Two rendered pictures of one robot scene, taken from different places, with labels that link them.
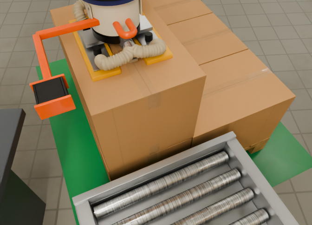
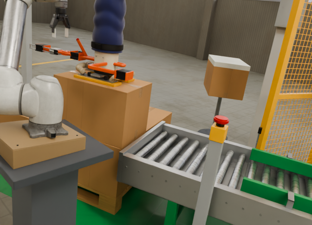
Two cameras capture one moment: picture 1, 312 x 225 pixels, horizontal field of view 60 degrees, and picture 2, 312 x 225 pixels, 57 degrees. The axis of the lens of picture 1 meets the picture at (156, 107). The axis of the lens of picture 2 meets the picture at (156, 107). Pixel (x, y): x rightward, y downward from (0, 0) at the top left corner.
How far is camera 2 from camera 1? 1.61 m
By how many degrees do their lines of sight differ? 49
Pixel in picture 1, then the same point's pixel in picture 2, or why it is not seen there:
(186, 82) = (148, 84)
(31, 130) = not seen: outside the picture
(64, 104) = (131, 75)
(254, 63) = not seen: hidden behind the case
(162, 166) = (147, 134)
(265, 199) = (193, 134)
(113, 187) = (133, 144)
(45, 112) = (127, 76)
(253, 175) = (183, 129)
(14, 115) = (64, 121)
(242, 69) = not seen: hidden behind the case
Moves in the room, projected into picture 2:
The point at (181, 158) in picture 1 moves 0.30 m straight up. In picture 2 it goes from (152, 131) to (157, 92)
